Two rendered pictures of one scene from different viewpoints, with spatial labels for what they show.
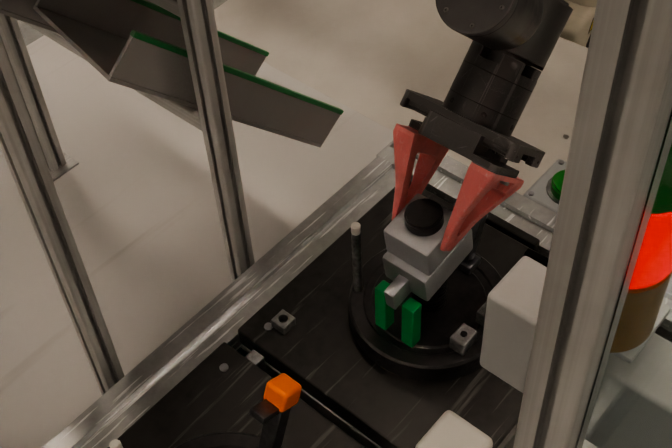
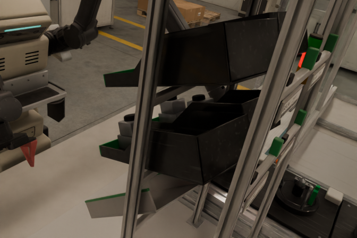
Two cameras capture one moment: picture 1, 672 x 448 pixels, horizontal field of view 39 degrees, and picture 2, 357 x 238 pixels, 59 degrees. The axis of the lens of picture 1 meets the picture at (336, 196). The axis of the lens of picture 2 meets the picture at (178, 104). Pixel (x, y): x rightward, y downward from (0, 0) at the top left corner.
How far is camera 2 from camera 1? 1.15 m
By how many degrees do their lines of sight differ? 78
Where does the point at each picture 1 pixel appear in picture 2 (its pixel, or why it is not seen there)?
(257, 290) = (218, 195)
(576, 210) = not seen: hidden behind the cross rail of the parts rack
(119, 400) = (268, 224)
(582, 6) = (41, 135)
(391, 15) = (40, 173)
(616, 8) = not seen: hidden behind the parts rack
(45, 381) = not seen: outside the picture
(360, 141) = (118, 188)
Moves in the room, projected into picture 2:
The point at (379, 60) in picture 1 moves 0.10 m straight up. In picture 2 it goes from (70, 179) to (70, 155)
